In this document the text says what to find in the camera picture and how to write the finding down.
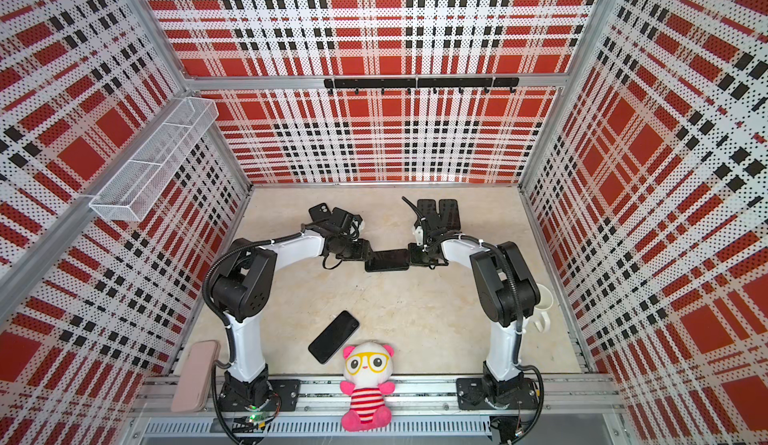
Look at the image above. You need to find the black phone case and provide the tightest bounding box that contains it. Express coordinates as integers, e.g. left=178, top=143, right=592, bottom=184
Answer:
left=364, top=248, right=412, bottom=273
left=308, top=203, right=332, bottom=223
left=416, top=199, right=442, bottom=230

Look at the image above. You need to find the white-edged phone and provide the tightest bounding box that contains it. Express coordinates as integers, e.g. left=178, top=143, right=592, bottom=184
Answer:
left=438, top=199, right=461, bottom=231

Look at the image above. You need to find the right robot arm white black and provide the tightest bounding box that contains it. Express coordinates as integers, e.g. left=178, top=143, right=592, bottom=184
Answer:
left=407, top=232, right=541, bottom=383

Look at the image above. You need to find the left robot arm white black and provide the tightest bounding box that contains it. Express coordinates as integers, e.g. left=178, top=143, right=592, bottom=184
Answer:
left=202, top=230, right=371, bottom=383

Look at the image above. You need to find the black phone case top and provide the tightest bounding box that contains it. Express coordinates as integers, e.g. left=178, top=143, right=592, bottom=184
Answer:
left=308, top=203, right=332, bottom=223

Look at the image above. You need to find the blue phone black screen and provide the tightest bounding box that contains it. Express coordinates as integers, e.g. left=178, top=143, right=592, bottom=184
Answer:
left=308, top=310, right=360, bottom=364

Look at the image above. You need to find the pink phone case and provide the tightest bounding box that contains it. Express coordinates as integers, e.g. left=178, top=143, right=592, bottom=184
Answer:
left=170, top=340, right=220, bottom=414

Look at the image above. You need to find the pink panda plush toy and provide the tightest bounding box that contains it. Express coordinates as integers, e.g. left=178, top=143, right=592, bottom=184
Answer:
left=340, top=341, right=395, bottom=432

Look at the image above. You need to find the white mug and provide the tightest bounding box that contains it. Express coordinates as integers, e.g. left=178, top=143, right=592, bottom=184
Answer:
left=529, top=284, right=555, bottom=333

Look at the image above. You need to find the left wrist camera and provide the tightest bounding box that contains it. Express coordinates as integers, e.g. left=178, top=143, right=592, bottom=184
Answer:
left=327, top=207, right=364, bottom=240

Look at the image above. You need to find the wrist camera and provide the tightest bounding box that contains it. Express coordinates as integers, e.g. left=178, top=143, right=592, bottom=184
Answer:
left=412, top=217, right=432, bottom=247
left=327, top=207, right=364, bottom=240

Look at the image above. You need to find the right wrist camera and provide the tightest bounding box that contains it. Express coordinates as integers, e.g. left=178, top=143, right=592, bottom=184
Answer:
left=412, top=217, right=432, bottom=247

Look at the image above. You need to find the aluminium front rail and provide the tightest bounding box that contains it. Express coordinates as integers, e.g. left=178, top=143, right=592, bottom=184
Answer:
left=134, top=374, right=625, bottom=417

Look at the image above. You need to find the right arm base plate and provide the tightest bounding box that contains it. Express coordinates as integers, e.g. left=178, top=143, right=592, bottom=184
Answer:
left=456, top=376, right=538, bottom=411

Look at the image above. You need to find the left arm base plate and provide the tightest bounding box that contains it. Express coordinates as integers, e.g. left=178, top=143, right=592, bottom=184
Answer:
left=217, top=379, right=301, bottom=413

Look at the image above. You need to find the black hook rail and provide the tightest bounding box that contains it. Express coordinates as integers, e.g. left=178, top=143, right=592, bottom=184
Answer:
left=323, top=77, right=520, bottom=93

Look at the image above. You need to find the white wire mesh basket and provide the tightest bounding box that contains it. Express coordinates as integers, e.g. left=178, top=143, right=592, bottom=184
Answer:
left=90, top=97, right=218, bottom=222

